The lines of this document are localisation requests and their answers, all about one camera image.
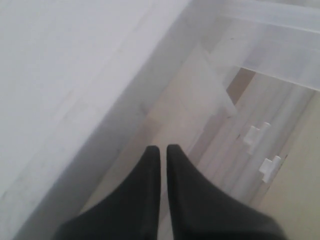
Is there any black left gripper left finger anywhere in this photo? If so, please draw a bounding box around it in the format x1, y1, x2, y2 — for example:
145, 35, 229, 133
55, 145, 160, 240

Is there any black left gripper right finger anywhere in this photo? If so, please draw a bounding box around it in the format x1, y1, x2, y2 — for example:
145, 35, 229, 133
166, 144, 282, 240

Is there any small drawer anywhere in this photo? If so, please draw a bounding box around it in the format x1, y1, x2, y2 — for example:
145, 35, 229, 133
201, 0, 320, 90
102, 44, 237, 193

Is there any white translucent drawer cabinet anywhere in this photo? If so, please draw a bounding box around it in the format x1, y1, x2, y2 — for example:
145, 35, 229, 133
0, 0, 320, 240

